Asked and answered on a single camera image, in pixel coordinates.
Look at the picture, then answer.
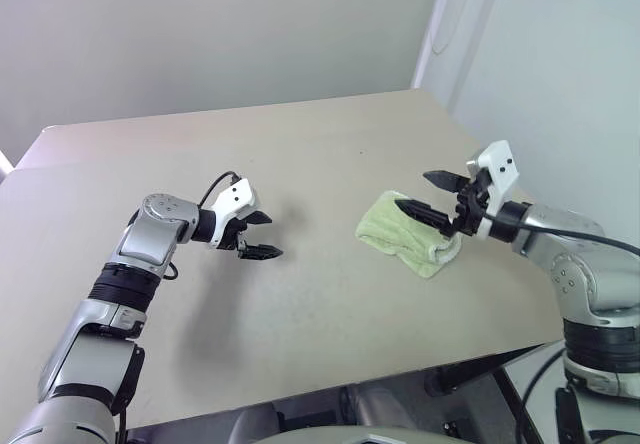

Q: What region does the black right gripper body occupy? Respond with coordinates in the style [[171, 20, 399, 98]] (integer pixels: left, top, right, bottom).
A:
[[449, 170, 494, 238]]

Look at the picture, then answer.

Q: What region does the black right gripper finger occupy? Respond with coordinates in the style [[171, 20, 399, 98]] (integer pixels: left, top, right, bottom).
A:
[[422, 169, 472, 195], [394, 198, 459, 238]]

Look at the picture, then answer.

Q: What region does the green towel with white trim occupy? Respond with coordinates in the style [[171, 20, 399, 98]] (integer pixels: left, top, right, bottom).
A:
[[354, 189, 462, 280]]

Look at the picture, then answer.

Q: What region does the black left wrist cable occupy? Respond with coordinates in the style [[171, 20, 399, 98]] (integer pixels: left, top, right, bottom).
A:
[[161, 170, 240, 281]]

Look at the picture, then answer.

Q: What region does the black table frame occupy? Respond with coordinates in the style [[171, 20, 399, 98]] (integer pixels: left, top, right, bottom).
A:
[[423, 342, 549, 444]]

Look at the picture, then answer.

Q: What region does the white wall cord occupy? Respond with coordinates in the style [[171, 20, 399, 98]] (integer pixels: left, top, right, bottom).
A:
[[430, 0, 477, 56]]

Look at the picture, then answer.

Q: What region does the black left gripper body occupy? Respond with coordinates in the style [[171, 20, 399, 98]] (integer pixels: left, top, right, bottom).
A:
[[219, 213, 257, 257]]

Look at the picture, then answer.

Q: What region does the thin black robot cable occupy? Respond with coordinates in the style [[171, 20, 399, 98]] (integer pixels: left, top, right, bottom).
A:
[[516, 347, 567, 444]]

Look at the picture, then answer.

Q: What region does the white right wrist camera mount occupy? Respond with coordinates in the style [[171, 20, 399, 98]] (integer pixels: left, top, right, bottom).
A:
[[466, 140, 522, 239]]

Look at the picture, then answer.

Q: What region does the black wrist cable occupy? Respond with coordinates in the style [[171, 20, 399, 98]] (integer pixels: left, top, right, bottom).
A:
[[161, 170, 240, 281], [486, 213, 640, 260]]

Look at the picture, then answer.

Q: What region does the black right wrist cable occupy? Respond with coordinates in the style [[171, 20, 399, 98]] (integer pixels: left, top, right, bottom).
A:
[[486, 213, 640, 260]]

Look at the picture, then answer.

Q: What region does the grey rounded shape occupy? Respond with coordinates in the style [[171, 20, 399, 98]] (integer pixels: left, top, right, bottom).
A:
[[227, 404, 286, 444]]

